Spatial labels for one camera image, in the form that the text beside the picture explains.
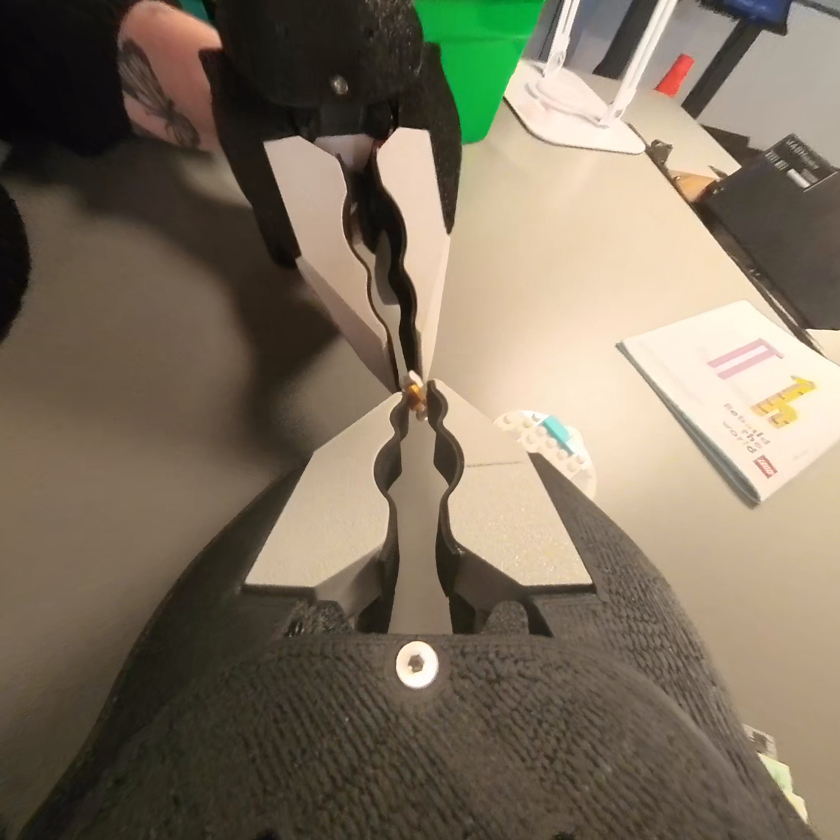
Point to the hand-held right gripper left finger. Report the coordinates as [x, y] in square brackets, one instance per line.
[315, 525]

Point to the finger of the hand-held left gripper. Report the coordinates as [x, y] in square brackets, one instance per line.
[315, 229]
[426, 229]

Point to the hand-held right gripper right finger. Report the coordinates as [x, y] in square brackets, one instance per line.
[512, 525]

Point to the white round studded plate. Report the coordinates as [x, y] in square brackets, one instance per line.
[558, 453]

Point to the small white brick piece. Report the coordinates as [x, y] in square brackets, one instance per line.
[412, 379]

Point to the small orange brick piece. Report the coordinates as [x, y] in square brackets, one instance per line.
[413, 399]

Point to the green plastic bin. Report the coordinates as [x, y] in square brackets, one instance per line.
[479, 65]

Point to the person's left forearm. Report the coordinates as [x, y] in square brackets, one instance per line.
[164, 79]

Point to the wooden board with white stand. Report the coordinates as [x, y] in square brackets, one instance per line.
[577, 131]

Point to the white instruction booklet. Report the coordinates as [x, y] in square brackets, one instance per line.
[722, 394]

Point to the brown cardboard piece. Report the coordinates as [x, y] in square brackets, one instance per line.
[695, 185]

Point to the orange traffic cone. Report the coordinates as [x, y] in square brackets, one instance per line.
[676, 75]

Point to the person's black clothing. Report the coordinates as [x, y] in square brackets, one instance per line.
[12, 262]

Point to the black screen stand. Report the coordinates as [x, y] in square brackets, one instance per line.
[735, 59]

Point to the black cardboard box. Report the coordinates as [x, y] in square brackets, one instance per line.
[787, 229]

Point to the folded paper leaflet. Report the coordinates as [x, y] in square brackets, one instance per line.
[778, 781]

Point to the small blue tablet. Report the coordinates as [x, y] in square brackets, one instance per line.
[761, 19]

